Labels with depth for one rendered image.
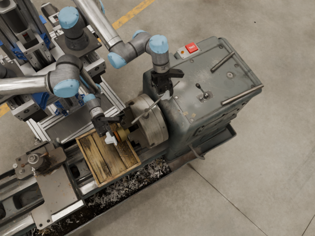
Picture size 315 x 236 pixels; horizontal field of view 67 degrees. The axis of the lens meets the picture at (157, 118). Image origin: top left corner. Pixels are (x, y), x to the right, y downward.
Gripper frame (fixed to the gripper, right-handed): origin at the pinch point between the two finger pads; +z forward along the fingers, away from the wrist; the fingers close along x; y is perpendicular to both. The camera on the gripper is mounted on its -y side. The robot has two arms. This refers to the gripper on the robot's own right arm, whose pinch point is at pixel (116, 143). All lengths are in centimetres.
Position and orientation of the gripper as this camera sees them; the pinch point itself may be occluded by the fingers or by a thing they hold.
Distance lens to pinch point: 142.4
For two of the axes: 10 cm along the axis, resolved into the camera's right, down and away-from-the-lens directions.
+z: 5.0, 8.2, -2.9
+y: -8.7, 4.5, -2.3
